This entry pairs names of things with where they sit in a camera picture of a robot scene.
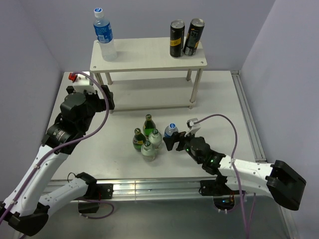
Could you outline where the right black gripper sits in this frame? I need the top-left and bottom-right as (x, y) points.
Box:
(163, 128), (203, 164)

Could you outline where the small blue label water bottle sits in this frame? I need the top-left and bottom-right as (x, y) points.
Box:
(164, 123), (178, 138)

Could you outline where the green glass bottle front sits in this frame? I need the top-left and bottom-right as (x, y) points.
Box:
(133, 128), (146, 152)

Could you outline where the green glass bottle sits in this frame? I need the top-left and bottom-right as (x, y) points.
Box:
(143, 114), (156, 137)
(133, 128), (146, 152)

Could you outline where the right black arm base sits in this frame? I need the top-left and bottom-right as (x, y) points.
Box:
(198, 180), (235, 210)

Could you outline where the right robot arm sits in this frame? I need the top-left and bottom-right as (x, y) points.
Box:
(163, 131), (307, 211)

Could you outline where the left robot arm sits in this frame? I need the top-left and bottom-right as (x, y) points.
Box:
(0, 85), (115, 237)

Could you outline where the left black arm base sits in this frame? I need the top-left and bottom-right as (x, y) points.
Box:
(78, 183), (114, 215)

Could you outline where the white two-tier shelf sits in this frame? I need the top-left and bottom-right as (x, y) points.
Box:
(90, 37), (207, 112)

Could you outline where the clear soda bottle rear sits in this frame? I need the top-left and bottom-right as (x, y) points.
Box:
(149, 128), (162, 149)

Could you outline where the clear soda bottle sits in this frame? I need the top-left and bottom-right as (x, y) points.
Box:
(149, 128), (162, 149)
(141, 140), (156, 162)

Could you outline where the green glass bottle rear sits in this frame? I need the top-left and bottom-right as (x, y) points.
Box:
(143, 114), (156, 137)

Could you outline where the clear soda bottle front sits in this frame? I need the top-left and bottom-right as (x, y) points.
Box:
(141, 140), (156, 162)

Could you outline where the black can yellow label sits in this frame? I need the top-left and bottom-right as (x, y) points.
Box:
(170, 19), (185, 58)

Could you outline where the black can gold top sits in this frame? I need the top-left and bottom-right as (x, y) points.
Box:
(183, 18), (205, 56)

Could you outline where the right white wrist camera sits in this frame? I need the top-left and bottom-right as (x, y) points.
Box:
(185, 118), (201, 137)

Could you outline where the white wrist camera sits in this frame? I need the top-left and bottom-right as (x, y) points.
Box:
(68, 73), (95, 94)
(185, 118), (201, 137)

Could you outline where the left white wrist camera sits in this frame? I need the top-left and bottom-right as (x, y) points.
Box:
(68, 73), (95, 94)

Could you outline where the aluminium front rail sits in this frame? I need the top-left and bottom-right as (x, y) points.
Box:
(32, 178), (286, 204)

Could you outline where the aluminium side rail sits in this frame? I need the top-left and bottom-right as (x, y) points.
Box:
(230, 70), (268, 163)

